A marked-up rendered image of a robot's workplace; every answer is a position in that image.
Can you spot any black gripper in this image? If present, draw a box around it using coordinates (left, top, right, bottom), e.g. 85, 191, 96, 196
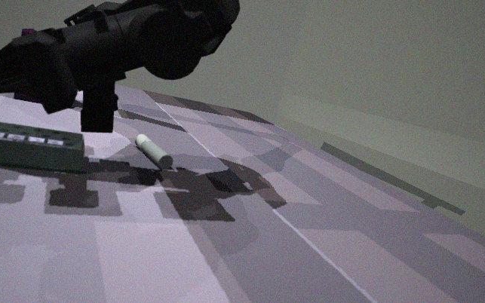
0, 15, 133, 115

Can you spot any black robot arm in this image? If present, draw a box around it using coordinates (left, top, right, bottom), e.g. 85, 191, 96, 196
64, 0, 240, 133

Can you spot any grey keyboard with white letter keys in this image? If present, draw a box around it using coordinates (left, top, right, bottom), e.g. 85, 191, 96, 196
0, 121, 85, 174

